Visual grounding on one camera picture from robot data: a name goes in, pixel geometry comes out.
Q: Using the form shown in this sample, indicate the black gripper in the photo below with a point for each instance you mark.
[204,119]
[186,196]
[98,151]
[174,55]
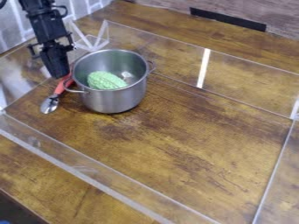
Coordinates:
[48,29]

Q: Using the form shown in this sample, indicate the pink handled metal spoon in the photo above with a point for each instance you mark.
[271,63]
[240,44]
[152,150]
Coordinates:
[51,102]

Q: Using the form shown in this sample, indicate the stainless steel pot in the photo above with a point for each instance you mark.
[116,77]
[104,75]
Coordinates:
[128,66]

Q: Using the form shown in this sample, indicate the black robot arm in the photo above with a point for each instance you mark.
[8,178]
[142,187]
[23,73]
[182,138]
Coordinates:
[46,5]

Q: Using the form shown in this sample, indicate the green bumpy toy gourd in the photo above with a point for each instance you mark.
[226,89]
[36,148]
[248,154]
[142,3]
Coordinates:
[104,80]

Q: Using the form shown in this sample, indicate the black strip on table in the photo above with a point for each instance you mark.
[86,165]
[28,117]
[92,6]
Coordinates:
[228,19]

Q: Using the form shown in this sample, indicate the clear acrylic corner bracket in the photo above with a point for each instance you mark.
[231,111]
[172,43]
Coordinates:
[90,42]

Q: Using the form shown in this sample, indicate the clear acrylic tray enclosure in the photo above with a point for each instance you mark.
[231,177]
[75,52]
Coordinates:
[203,154]

